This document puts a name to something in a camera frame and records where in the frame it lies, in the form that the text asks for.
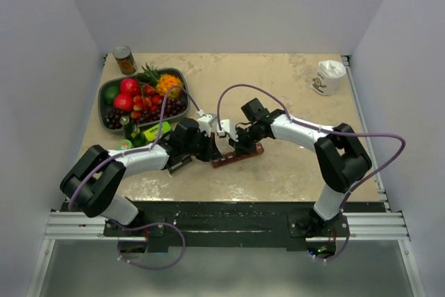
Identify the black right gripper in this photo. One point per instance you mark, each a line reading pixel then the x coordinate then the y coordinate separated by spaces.
pixel 240 147

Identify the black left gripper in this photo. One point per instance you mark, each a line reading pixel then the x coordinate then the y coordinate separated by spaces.
pixel 211 151

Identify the red weekly pill organizer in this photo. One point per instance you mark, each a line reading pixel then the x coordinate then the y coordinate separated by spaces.
pixel 233 157

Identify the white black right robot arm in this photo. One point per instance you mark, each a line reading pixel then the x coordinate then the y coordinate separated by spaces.
pixel 342 159

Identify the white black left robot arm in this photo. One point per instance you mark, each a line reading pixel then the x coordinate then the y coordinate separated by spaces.
pixel 92 183

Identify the black razor stand box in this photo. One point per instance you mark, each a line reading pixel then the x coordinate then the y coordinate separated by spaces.
pixel 179 165

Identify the dark red grape bunch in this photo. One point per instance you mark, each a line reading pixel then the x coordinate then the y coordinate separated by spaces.
pixel 173 108

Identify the green small box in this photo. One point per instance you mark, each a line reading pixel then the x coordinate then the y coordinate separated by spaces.
pixel 152 133

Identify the strawberry pile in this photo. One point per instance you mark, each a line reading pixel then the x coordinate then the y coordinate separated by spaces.
pixel 147 100

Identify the green glass bottle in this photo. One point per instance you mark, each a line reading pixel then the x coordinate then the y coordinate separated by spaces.
pixel 133 133

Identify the dark grey fruit tray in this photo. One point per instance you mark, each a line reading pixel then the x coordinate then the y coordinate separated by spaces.
pixel 149 76

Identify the orange spiky fruit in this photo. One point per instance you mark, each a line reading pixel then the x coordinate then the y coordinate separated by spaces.
pixel 165 82

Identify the red apple lower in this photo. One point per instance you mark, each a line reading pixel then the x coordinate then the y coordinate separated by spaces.
pixel 124 102

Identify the red apple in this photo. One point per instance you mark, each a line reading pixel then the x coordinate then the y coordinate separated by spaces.
pixel 130 86
pixel 124 102

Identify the red apple upper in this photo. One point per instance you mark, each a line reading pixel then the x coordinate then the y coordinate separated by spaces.
pixel 130 86

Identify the green lime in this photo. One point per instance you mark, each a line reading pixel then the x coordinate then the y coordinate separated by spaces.
pixel 110 93

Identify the tin can yellow label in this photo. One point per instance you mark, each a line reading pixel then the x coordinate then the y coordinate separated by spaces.
pixel 125 60

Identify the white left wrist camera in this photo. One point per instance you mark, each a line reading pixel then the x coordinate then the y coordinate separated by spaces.
pixel 206 122

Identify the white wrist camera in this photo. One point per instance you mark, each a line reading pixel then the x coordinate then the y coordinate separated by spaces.
pixel 223 128
pixel 206 122

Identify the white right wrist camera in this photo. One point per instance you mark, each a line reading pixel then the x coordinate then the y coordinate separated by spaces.
pixel 223 128

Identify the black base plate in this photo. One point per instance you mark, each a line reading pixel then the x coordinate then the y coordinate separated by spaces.
pixel 286 225

